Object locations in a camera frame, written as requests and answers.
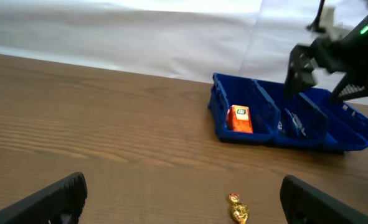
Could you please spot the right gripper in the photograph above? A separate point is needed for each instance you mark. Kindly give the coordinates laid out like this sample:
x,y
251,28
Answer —
x,y
336,56

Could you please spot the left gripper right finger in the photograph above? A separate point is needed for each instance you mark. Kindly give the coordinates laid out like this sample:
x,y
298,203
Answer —
x,y
311,205

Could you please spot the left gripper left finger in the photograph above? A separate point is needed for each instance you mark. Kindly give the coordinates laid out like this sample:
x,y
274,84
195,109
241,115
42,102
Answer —
x,y
46,205

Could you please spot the blue candy pack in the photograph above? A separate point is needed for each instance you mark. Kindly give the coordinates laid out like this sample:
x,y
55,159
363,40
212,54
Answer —
x,y
280,127
296,124

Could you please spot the gold candy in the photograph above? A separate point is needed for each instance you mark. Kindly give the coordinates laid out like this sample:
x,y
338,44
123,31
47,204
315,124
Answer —
x,y
239,211

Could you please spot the orange candy box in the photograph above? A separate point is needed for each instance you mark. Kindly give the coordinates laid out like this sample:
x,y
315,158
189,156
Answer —
x,y
239,123

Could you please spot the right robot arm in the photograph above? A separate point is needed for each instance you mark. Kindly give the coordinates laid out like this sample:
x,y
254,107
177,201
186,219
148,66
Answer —
x,y
367,43

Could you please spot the blue tray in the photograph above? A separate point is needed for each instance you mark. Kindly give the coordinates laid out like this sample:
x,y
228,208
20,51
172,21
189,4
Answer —
x,y
258,99

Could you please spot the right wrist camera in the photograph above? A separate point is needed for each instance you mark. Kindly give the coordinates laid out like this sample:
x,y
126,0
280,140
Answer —
x,y
330,15

